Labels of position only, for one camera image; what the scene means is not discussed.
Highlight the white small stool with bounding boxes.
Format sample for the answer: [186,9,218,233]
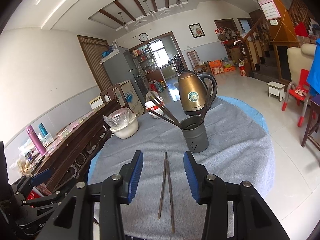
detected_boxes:
[267,81,285,102]

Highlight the white pot with plastic bag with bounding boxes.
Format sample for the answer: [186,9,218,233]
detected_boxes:
[104,107,139,139]

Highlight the dark chopstick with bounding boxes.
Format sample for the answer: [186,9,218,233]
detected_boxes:
[148,97,183,128]
[166,160,175,233]
[148,91,182,128]
[199,85,213,124]
[148,110,182,128]
[203,85,218,121]

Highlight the dark carved wooden sideboard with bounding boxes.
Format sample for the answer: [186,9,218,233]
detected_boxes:
[35,99,120,192]

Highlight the grey refrigerator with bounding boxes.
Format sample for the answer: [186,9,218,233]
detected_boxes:
[100,47,151,104]

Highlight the round wall clock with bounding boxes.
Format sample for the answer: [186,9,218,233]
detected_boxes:
[138,33,149,42]

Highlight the orange boxes on floor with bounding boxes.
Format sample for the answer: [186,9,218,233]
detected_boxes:
[209,60,236,75]

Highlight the dark chopstick single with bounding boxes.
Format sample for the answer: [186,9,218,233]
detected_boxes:
[157,152,168,219]

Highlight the wooden chair far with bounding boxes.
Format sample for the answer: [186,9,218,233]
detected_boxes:
[187,50,206,74]

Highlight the grey towel table cloth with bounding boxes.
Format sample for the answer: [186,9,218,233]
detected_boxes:
[88,96,275,239]

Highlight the white cardboard appliance box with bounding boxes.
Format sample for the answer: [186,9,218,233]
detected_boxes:
[114,80,144,117]

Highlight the purple thermos bottle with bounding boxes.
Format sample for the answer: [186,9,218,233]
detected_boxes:
[25,125,47,155]

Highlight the wooden staircase railing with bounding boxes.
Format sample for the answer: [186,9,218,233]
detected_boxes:
[234,11,278,82]

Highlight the teal thermos bottle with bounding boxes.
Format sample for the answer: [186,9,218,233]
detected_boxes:
[38,123,48,137]

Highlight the dark grey utensil holder cup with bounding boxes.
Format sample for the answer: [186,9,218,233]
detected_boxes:
[181,115,209,153]

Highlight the bronze electric kettle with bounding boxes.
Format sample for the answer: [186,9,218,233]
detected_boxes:
[178,69,217,115]

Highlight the red white stacked bowls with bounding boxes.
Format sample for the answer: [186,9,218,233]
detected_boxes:
[144,90,164,116]

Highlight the framed wall picture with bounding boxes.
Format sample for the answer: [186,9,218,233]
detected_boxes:
[188,23,205,38]

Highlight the red plastic child chair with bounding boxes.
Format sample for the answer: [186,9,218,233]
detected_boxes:
[281,69,312,127]

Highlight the wall calendar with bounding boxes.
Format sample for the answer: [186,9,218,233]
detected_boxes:
[258,0,281,21]

